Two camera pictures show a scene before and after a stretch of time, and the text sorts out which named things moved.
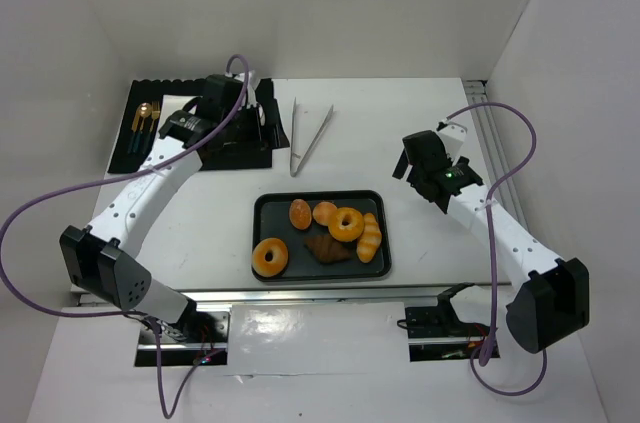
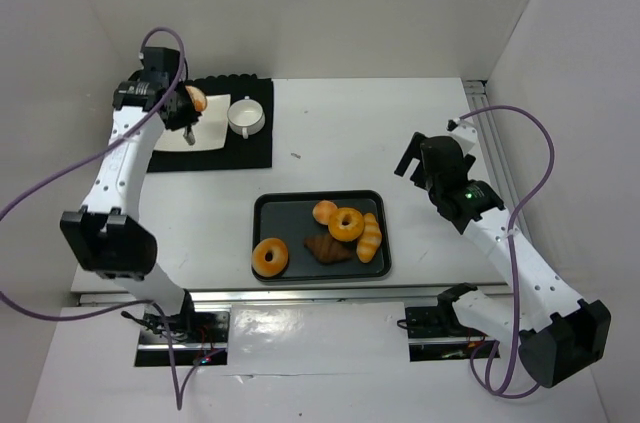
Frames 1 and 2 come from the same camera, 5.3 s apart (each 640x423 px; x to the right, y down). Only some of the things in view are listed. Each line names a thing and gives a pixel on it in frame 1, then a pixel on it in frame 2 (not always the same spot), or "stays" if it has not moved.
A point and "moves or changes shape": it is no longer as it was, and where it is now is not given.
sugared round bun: (300, 214) to (197, 97)
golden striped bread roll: (370, 240) stays
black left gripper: (261, 124) to (181, 110)
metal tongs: (294, 171) moves or changes shape
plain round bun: (323, 212) stays
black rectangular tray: (270, 219) stays
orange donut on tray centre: (345, 233) stays
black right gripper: (407, 171) stays
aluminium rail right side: (493, 149) stays
